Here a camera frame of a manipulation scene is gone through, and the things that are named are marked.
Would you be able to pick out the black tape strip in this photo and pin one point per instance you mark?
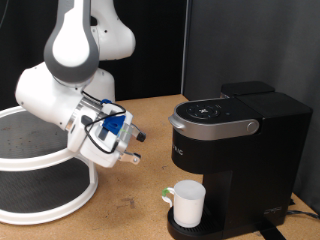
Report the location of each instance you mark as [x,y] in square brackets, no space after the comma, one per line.
[271,231]

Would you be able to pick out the black curtain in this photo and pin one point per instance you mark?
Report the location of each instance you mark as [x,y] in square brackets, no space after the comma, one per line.
[156,50]

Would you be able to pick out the white two-tier turntable shelf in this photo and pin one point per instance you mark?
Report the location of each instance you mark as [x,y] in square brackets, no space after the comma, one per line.
[43,186]

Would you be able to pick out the grey partition panel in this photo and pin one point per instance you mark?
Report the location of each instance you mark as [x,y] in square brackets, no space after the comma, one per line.
[250,40]

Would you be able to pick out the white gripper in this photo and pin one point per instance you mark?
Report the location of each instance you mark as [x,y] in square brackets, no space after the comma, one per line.
[96,153]

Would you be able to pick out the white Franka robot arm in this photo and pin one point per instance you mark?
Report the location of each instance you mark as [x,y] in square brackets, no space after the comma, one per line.
[71,43]

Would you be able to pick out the black Keurig coffee machine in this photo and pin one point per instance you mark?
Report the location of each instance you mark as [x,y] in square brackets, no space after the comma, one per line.
[253,160]

